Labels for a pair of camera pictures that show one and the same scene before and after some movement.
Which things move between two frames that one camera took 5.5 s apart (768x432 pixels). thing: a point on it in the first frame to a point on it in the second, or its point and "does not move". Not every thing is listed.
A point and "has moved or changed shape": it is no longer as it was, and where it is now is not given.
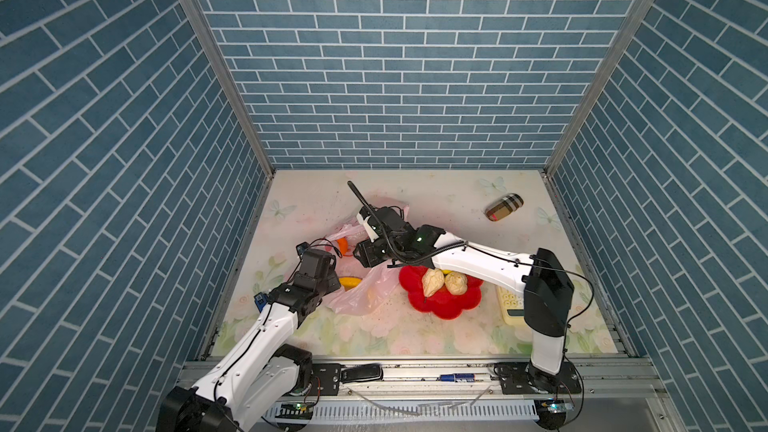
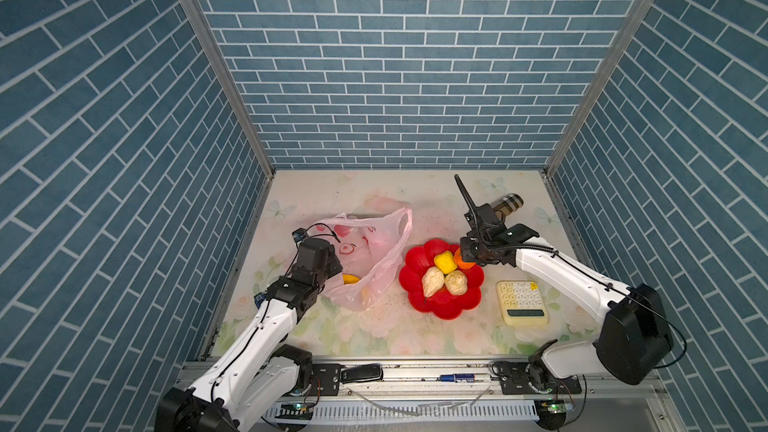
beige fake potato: [456, 282] does not move
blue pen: [458, 378] does not move
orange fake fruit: [343, 245] has moved or changed shape
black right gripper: [365, 254] to [464, 241]
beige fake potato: [432, 281] does not move
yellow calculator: [512, 305] does not move
